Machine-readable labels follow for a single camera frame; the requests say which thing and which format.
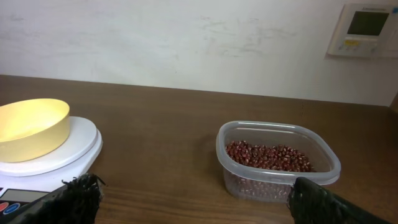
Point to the red adzuki beans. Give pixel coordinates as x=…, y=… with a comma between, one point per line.
x=279, y=157

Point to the white wall control panel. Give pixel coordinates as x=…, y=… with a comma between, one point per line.
x=364, y=30

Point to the yellow plastic bowl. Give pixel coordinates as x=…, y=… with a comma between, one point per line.
x=33, y=128

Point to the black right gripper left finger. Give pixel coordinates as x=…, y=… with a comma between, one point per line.
x=76, y=202

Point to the clear plastic container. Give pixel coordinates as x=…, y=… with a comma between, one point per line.
x=273, y=185

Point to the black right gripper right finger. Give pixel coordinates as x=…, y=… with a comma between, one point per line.
x=309, y=202

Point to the white digital kitchen scale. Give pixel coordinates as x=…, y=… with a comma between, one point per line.
x=24, y=182

